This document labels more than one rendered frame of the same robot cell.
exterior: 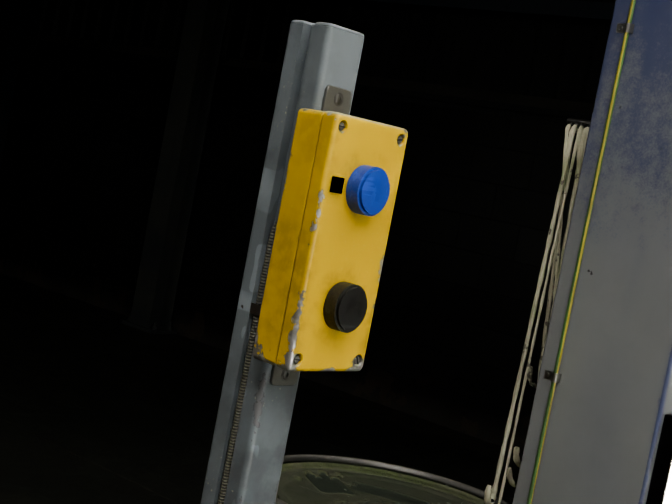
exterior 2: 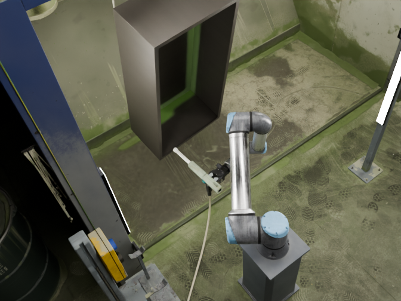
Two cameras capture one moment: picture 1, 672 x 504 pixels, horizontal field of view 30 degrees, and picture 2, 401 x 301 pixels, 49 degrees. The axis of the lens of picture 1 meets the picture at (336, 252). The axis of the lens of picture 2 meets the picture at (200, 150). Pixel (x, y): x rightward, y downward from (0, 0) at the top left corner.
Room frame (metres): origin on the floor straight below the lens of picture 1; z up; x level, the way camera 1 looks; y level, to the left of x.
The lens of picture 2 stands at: (0.62, 0.60, 3.02)
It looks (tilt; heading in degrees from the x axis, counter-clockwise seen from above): 52 degrees down; 290
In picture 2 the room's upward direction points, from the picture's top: 7 degrees counter-clockwise
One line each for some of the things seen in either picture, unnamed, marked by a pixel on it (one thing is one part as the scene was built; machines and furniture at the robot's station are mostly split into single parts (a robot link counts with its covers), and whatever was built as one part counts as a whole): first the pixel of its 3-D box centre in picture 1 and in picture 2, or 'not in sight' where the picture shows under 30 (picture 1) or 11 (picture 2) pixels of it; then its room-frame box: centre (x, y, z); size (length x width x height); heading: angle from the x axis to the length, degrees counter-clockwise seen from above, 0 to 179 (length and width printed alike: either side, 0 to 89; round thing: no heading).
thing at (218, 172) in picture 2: not in sight; (221, 172); (1.11, -1.11, 0.47); 0.12 x 0.08 x 0.09; 57
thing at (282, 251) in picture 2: not in sight; (273, 240); (0.68, -0.56, 0.69); 0.19 x 0.19 x 0.10
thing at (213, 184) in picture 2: not in sight; (197, 175); (1.28, -1.07, 0.46); 0.49 x 0.05 x 0.23; 145
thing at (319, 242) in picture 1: (330, 242); (108, 256); (1.29, 0.01, 1.42); 0.12 x 0.06 x 0.26; 140
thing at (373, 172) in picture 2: not in sight; (365, 169); (0.06, -1.68, 0.01); 0.20 x 0.20 x 0.01; 50
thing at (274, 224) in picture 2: not in sight; (273, 229); (0.69, -0.56, 0.83); 0.17 x 0.15 x 0.18; 13
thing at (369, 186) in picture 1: (367, 190); (112, 244); (1.26, -0.02, 1.48); 0.05 x 0.02 x 0.05; 140
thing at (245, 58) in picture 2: not in sight; (194, 86); (1.65, -2.29, 0.11); 2.70 x 0.02 x 0.13; 50
